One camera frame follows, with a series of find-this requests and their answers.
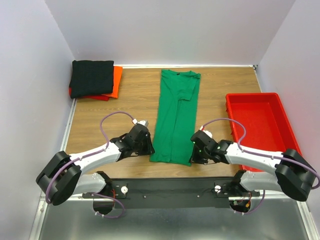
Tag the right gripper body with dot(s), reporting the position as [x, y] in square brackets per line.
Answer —
[199, 156]

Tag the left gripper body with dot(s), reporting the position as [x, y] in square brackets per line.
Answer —
[144, 148]

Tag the green t shirt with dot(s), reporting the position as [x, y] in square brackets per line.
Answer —
[176, 117]

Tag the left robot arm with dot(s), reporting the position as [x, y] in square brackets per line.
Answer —
[66, 175]

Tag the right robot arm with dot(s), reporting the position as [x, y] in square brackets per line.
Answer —
[287, 172]

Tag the folded red t shirt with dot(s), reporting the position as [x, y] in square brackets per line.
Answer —
[96, 97]

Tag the red plastic bin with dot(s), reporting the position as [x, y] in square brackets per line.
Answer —
[264, 119]

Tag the folded orange t shirt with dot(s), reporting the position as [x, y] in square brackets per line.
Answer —
[117, 75]

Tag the folded black t shirt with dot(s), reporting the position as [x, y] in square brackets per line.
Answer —
[91, 78]

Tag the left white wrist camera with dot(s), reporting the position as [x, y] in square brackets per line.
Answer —
[141, 122]

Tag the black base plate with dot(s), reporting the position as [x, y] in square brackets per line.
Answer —
[171, 193]

